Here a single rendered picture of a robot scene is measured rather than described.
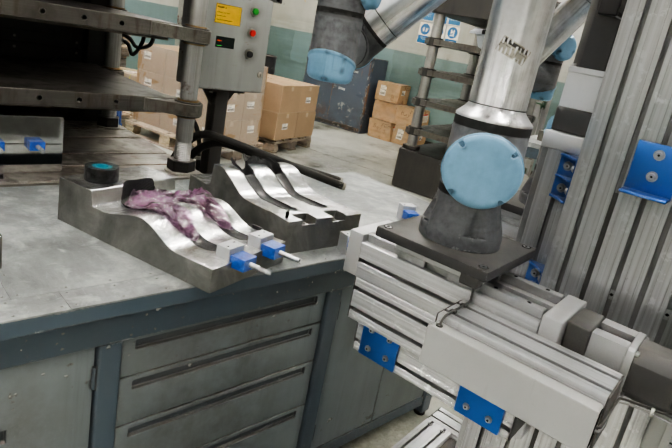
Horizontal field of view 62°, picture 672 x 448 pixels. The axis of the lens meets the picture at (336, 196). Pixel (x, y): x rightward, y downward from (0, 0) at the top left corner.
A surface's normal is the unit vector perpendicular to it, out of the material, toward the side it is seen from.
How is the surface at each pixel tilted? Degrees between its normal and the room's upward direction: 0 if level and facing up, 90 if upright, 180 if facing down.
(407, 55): 90
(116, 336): 90
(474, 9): 90
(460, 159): 98
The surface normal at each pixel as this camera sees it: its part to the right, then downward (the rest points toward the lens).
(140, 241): -0.50, 0.15
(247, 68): 0.66, 0.32
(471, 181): -0.26, 0.35
